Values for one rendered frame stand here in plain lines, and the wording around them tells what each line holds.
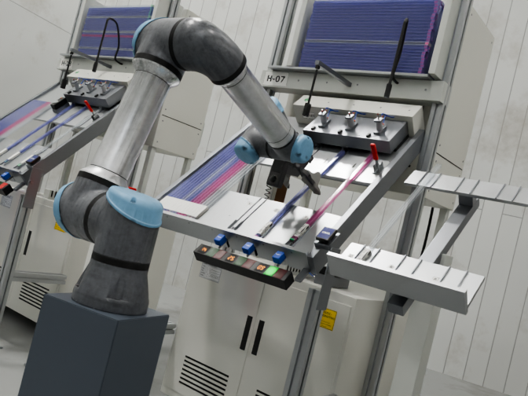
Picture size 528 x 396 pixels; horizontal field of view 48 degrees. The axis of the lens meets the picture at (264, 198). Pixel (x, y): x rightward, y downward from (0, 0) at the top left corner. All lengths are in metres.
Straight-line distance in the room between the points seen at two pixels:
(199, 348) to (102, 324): 1.13
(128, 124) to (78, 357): 0.49
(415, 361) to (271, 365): 0.61
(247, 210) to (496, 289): 3.04
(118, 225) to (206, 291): 1.10
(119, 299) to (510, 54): 4.14
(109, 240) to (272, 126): 0.51
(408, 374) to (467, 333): 3.08
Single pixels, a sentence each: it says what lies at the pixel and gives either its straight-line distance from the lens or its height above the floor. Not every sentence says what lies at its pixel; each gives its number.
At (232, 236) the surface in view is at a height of 0.71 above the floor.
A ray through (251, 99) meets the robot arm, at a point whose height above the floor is 1.05.
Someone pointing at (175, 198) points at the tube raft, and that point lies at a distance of 2.04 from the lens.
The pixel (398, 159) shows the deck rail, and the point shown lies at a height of 1.08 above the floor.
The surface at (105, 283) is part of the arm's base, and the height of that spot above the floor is 0.60.
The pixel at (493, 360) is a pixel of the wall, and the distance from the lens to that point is 4.70.
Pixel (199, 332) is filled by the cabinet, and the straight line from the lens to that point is 2.25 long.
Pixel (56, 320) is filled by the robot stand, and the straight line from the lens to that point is 1.21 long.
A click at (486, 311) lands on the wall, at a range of 4.67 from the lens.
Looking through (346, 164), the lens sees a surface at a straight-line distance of 1.99.
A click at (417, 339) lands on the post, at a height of 0.59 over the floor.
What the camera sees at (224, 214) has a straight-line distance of 1.89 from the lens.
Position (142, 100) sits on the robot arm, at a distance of 1.34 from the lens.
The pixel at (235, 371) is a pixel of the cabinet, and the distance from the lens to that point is 2.15.
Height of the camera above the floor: 0.80
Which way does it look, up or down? 2 degrees up
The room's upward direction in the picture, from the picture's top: 14 degrees clockwise
